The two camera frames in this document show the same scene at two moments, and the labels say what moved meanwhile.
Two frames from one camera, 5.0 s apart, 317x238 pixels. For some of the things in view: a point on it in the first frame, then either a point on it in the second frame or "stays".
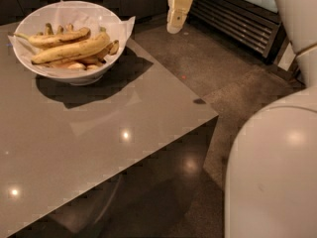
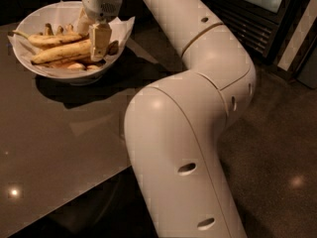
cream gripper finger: x=178 y=0 to x=101 y=2
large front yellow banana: x=94 y=45 stays
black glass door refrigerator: x=244 y=16 stays
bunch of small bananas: x=70 y=48 stays
